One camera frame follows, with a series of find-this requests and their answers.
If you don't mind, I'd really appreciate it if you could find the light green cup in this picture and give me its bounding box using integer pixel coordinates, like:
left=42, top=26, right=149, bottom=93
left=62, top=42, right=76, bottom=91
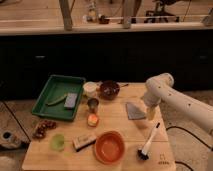
left=50, top=134, right=65, bottom=151

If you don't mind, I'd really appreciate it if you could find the wooden eraser block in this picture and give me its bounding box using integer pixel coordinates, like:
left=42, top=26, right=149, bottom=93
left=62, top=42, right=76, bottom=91
left=73, top=134, right=96, bottom=151

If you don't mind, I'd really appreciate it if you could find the white cup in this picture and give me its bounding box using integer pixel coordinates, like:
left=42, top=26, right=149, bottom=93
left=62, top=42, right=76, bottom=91
left=83, top=82, right=97, bottom=98

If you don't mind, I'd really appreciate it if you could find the black office chair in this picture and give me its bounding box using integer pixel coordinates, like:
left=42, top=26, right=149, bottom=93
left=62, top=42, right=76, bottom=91
left=144, top=0, right=179, bottom=23

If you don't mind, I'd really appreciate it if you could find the black cable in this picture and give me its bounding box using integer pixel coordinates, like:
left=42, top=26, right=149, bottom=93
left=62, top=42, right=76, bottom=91
left=166, top=125, right=213, bottom=171

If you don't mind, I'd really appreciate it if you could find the grey towel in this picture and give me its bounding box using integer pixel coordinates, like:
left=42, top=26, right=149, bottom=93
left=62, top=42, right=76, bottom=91
left=126, top=102, right=146, bottom=120

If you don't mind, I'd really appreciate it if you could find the small metal cup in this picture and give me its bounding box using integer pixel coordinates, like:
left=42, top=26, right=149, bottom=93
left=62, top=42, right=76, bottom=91
left=87, top=98, right=99, bottom=113

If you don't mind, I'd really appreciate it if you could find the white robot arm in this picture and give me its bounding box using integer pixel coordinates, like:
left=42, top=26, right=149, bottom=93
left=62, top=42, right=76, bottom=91
left=143, top=73, right=213, bottom=137

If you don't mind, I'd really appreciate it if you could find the red orange bowl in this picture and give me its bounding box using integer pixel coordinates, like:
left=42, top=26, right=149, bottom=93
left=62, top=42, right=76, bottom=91
left=94, top=131, right=125, bottom=165

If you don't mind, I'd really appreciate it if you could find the orange yellow fruit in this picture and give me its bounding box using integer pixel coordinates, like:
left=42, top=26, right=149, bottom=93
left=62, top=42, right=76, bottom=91
left=87, top=114, right=99, bottom=127

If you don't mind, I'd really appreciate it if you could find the grey blue sponge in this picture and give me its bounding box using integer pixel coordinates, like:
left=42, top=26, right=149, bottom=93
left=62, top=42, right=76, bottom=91
left=64, top=93, right=77, bottom=109

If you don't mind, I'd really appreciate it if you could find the brown grape bunch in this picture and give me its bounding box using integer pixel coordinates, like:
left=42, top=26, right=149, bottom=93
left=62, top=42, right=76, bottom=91
left=33, top=120, right=57, bottom=139

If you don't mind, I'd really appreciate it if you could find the black white dish brush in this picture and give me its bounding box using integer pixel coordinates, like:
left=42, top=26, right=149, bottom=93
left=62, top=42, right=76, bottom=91
left=137, top=123, right=160, bottom=160

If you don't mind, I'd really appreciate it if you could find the green cucumber slice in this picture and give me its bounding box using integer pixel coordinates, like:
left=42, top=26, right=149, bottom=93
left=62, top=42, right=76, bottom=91
left=46, top=94, right=67, bottom=106

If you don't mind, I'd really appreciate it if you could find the dark brown bowl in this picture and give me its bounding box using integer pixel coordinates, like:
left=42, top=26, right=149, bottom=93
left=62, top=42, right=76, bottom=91
left=100, top=80, right=120, bottom=100

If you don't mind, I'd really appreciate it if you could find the green plastic tray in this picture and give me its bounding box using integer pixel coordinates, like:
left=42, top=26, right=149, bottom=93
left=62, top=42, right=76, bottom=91
left=32, top=75, right=85, bottom=121

